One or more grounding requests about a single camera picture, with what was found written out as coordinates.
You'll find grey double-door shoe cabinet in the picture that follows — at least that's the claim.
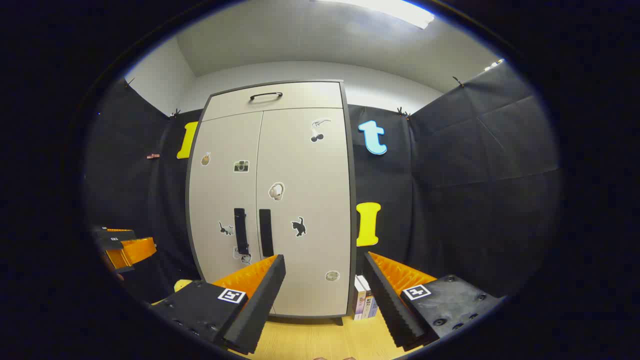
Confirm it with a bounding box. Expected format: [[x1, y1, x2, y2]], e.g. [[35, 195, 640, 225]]
[[185, 80, 358, 326]]

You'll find black backdrop cloth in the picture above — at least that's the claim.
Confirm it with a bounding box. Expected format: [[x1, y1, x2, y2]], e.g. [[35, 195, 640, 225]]
[[82, 60, 561, 306]]

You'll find cabinet door with camera sticker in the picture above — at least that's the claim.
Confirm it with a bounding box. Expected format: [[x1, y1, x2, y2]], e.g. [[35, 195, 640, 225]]
[[186, 111, 264, 287]]

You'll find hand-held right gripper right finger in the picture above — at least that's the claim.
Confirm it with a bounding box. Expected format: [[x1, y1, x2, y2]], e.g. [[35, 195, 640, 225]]
[[363, 251, 504, 352]]

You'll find black door handle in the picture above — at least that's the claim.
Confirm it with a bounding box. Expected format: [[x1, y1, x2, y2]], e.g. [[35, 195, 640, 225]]
[[258, 208, 275, 258], [233, 208, 250, 256]]

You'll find grey cabinet drawer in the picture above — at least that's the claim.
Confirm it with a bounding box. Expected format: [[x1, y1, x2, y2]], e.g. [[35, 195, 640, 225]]
[[202, 81, 346, 122]]

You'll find white book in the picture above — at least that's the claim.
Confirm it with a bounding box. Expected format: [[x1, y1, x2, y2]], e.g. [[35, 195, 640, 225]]
[[351, 274, 368, 321]]

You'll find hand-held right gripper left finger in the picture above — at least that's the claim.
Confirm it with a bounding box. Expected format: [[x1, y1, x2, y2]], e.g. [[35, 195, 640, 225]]
[[149, 254, 287, 356]]

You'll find cabinet door with headphone sticker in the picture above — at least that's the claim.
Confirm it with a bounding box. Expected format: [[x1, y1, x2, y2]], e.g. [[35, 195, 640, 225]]
[[255, 107, 351, 317]]

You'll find ceiling light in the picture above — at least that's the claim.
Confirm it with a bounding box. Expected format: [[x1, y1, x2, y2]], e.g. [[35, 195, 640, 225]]
[[315, 0, 436, 30]]

